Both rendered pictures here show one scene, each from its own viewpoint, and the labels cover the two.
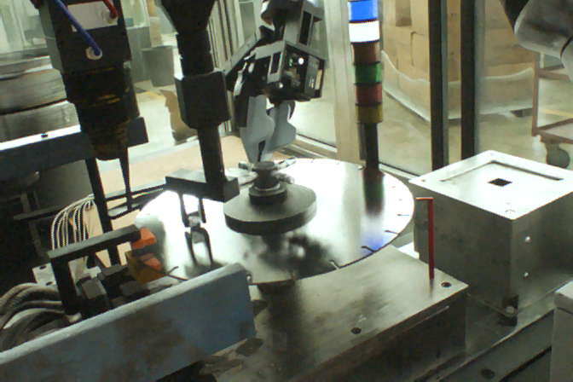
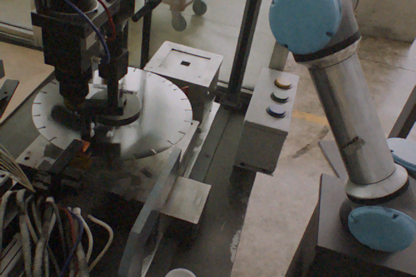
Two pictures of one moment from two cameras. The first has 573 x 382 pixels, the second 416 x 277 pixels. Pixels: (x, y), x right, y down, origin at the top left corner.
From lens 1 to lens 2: 0.57 m
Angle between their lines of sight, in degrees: 48
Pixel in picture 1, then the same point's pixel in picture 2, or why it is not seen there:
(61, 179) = not seen: outside the picture
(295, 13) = not seen: outside the picture
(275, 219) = (134, 115)
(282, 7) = not seen: outside the picture
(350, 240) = (176, 119)
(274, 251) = (149, 133)
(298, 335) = (151, 167)
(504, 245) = (201, 98)
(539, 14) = (314, 63)
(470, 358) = (198, 152)
